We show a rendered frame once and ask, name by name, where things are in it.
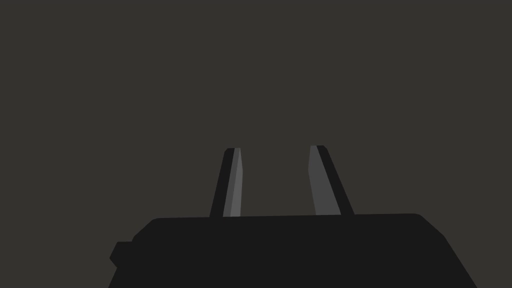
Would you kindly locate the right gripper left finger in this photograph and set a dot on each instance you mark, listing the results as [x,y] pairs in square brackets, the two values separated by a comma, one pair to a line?
[228,188]

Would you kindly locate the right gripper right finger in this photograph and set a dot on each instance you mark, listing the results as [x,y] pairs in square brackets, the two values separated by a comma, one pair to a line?
[327,188]

